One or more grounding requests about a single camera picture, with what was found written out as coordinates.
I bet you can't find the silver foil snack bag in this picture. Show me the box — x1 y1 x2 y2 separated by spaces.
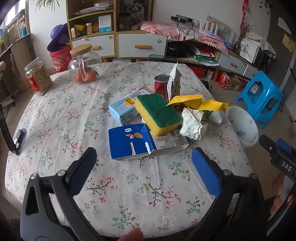
167 62 183 102

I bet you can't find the red soda can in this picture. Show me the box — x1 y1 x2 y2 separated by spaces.
154 74 171 101

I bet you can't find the glass pitcher with bamboo lid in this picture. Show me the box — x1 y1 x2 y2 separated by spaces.
68 44 103 84

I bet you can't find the purple hat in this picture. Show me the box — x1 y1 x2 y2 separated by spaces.
47 23 72 52

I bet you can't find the wooden shelf cabinet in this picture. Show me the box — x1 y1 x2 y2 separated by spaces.
66 0 169 59

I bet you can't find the green packet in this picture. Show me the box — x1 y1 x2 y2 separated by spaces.
194 54 219 66

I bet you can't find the red printed box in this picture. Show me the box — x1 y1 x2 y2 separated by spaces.
217 72 242 91

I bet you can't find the person's right hand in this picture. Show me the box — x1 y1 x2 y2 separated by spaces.
269 173 286 215

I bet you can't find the person's left hand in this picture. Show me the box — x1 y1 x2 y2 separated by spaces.
119 227 144 241

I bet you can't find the grey plush toy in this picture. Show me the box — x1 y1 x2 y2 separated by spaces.
126 0 146 22

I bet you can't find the white plastic bowl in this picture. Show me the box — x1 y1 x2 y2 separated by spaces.
225 105 259 148

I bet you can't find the dried twigs bundle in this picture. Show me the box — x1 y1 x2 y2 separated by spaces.
232 22 257 54

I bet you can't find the white framed picture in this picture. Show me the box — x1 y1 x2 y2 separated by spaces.
239 38 260 63

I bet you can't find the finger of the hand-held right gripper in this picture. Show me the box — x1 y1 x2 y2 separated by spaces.
259 134 279 161
277 138 296 155

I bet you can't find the blue plastic stool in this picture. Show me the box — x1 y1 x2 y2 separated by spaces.
236 71 284 129

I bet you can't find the blue and white box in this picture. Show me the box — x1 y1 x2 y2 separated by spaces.
98 15 112 33

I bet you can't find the yellow door sign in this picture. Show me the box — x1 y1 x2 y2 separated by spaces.
282 34 295 52

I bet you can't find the black power strip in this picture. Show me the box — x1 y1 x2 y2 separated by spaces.
171 16 193 24

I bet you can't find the wooden side shelf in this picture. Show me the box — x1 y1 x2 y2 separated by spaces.
0 9 37 77

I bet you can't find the white plastic bottle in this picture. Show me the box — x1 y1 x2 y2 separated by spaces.
203 109 224 125

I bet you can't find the white dish rack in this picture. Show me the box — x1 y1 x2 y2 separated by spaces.
200 20 219 33

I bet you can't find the white paper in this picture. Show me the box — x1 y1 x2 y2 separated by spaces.
180 108 208 141

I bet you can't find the low wooden side cabinet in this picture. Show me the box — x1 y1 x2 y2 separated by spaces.
166 38 260 80

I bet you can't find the clear plastic nut jar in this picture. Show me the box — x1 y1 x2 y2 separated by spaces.
24 57 54 96

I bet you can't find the dark blue cardboard box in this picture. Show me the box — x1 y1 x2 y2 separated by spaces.
108 123 190 161

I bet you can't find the light blue carton box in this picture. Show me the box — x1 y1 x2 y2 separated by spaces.
109 86 158 126

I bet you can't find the yellow and green sponge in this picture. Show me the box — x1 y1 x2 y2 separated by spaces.
134 93 184 137

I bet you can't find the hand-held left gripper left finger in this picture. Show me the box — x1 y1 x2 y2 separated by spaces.
20 147 104 241

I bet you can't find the pink cloth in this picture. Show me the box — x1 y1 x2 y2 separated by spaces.
141 21 181 37

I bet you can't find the white drawer with wooden handle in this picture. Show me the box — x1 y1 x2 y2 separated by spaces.
118 34 167 58
72 34 115 57

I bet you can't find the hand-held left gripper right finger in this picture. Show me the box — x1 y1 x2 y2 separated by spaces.
185 147 273 241

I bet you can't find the black suction phone holder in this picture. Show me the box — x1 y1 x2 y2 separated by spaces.
13 128 28 150

